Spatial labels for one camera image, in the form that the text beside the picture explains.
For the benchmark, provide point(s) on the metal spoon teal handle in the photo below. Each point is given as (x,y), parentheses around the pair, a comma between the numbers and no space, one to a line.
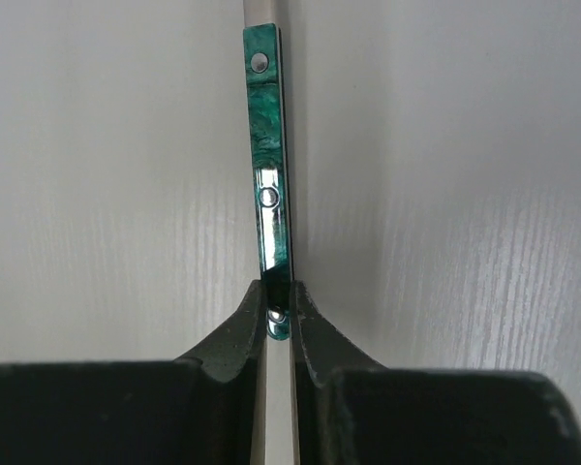
(264,74)

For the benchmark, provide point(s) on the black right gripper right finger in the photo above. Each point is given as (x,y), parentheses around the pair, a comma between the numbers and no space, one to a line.
(350,409)

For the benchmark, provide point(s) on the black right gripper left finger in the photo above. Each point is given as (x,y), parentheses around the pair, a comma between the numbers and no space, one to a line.
(206,406)

